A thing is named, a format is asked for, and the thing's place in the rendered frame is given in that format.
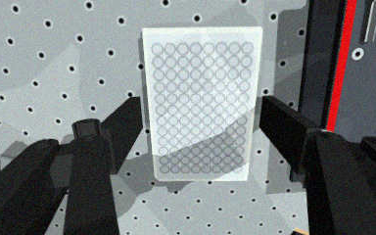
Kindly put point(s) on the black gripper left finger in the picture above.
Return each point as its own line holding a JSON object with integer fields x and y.
{"x": 81, "y": 166}

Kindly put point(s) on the grey flat base plate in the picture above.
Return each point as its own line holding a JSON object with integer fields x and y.
{"x": 62, "y": 61}

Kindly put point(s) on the grey plate nest with red border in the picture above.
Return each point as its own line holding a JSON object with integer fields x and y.
{"x": 348, "y": 70}

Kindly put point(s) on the white well plate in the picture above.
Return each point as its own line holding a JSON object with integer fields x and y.
{"x": 202, "y": 88}

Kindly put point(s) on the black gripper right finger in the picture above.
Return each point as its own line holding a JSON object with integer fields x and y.
{"x": 339, "y": 199}

